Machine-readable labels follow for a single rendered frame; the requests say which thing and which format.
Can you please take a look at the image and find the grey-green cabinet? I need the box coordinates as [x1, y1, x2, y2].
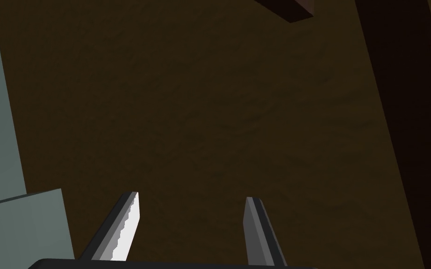
[0, 0, 76, 269]

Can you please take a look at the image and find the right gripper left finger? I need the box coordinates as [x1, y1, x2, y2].
[79, 191, 141, 262]

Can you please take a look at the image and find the dark brown furniture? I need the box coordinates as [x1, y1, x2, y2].
[254, 0, 431, 269]

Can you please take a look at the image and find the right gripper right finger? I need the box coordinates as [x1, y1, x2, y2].
[242, 196, 288, 268]

